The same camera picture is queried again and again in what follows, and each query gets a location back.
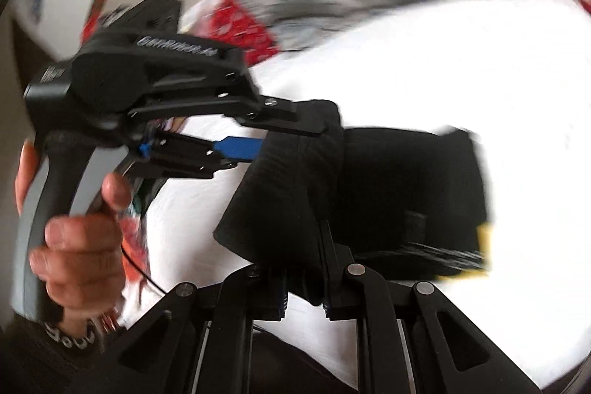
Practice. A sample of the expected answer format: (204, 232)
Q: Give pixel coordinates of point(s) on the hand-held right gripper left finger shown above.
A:
(272, 292)

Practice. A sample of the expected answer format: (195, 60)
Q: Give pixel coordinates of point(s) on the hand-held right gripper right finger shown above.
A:
(339, 297)

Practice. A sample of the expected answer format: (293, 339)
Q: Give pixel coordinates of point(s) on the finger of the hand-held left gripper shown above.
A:
(240, 148)
(295, 117)

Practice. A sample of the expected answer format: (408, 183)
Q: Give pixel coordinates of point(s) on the black pants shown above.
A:
(392, 191)

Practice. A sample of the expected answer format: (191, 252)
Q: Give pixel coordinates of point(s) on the person's left forearm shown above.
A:
(27, 366)

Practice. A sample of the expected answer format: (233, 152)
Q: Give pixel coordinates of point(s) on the person's left hand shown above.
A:
(83, 255)

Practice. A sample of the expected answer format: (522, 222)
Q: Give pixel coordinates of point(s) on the orange item in plastic bag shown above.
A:
(138, 232)

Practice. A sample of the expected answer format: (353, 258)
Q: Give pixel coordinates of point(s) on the yellow tag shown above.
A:
(485, 237)

